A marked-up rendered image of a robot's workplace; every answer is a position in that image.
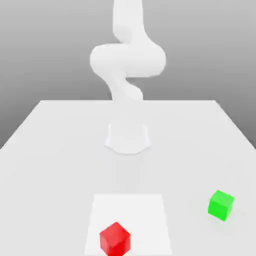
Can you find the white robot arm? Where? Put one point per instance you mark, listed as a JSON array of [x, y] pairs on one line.
[[128, 60]]

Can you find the small green cube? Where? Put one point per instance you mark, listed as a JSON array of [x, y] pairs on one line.
[[221, 205]]

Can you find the small red cube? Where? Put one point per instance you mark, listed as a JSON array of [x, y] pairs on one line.
[[115, 239]]

